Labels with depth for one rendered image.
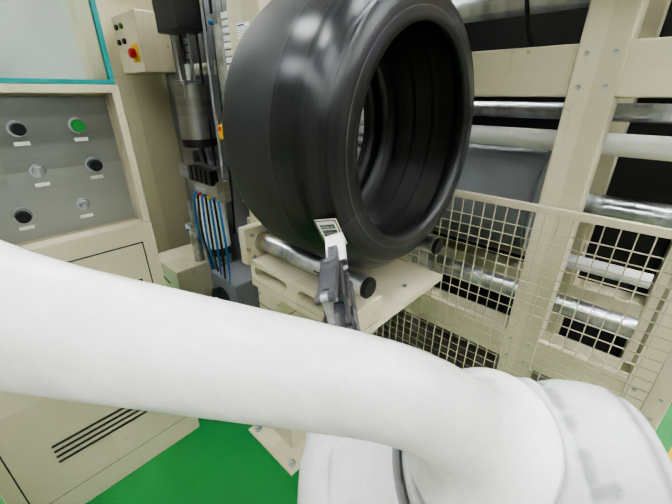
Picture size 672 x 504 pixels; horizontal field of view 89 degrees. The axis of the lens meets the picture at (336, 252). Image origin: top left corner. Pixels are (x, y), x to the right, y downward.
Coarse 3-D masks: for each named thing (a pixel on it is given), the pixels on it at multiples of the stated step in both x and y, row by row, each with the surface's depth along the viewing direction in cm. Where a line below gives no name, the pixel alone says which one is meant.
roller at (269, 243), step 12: (264, 240) 86; (276, 240) 84; (276, 252) 83; (288, 252) 80; (300, 252) 78; (300, 264) 78; (312, 264) 75; (360, 276) 68; (360, 288) 67; (372, 288) 68
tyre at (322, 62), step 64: (320, 0) 49; (384, 0) 49; (448, 0) 60; (256, 64) 54; (320, 64) 47; (384, 64) 88; (448, 64) 79; (256, 128) 55; (320, 128) 49; (384, 128) 98; (448, 128) 88; (256, 192) 62; (320, 192) 53; (384, 192) 99; (448, 192) 81; (320, 256) 71; (384, 256) 69
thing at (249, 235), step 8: (248, 224) 87; (256, 224) 87; (240, 232) 85; (248, 232) 85; (256, 232) 86; (264, 232) 88; (240, 240) 86; (248, 240) 85; (256, 240) 87; (248, 248) 86; (256, 248) 88; (248, 256) 87; (256, 256) 88; (248, 264) 88
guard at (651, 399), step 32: (480, 224) 96; (512, 224) 91; (608, 224) 76; (640, 224) 72; (512, 256) 94; (512, 288) 96; (544, 288) 90; (576, 320) 87; (608, 320) 82; (640, 320) 78; (576, 352) 89; (608, 352) 84
